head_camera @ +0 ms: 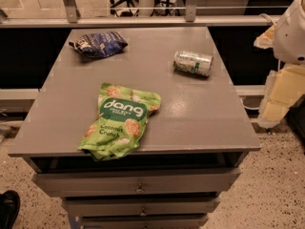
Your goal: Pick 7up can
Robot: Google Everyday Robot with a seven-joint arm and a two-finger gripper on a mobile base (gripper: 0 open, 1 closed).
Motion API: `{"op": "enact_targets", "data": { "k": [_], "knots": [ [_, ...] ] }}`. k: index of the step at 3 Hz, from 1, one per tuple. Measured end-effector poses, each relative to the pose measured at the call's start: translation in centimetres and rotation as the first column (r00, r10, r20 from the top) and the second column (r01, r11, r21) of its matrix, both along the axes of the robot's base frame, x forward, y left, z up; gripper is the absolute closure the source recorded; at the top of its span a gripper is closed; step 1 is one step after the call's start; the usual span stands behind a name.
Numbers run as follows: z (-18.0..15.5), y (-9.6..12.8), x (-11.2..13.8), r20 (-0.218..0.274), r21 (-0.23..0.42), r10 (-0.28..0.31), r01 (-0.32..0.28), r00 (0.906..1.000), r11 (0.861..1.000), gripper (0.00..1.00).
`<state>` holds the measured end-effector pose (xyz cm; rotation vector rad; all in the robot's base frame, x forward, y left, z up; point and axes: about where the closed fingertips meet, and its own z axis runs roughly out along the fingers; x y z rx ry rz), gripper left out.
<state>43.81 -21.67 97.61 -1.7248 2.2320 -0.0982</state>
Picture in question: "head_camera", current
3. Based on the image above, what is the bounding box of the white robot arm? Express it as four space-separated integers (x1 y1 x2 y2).
254 0 305 129

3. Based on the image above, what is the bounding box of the silver green 7up can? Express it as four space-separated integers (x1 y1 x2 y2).
173 51 214 77

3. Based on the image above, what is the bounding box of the top grey drawer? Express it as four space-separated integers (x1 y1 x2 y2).
32 168 240 198

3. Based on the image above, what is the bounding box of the grey drawer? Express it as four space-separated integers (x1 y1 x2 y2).
81 214 208 229
32 168 240 198
62 197 220 217

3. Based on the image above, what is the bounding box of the grey drawer cabinet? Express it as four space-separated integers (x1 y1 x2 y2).
10 28 259 229

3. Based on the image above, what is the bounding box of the middle grey drawer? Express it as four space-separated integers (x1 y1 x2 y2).
62 197 220 217

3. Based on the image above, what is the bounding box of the green dang snack bag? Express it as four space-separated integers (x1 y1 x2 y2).
77 83 161 161

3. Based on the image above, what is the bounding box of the dark blue chip bag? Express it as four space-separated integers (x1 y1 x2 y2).
69 31 128 59

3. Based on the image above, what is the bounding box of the bottom grey drawer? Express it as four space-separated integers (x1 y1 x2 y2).
81 214 208 229

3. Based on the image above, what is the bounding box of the grey metal railing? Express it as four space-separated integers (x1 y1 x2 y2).
0 0 284 29

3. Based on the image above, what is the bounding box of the black shoe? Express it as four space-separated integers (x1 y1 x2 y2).
0 190 20 229

